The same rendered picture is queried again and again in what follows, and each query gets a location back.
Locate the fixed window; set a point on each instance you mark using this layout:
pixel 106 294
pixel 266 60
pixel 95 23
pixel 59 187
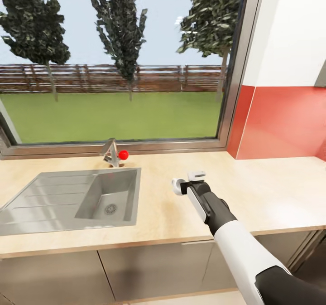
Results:
pixel 159 76

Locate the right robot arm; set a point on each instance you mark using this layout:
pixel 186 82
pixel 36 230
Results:
pixel 261 277

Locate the coffee cup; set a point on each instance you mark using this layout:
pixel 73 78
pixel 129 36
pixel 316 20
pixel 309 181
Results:
pixel 176 185

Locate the drop in sink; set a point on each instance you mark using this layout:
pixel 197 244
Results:
pixel 76 199

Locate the countertop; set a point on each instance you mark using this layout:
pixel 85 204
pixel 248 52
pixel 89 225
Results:
pixel 306 176
pixel 259 200

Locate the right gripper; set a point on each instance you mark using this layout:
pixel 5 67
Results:
pixel 184 186

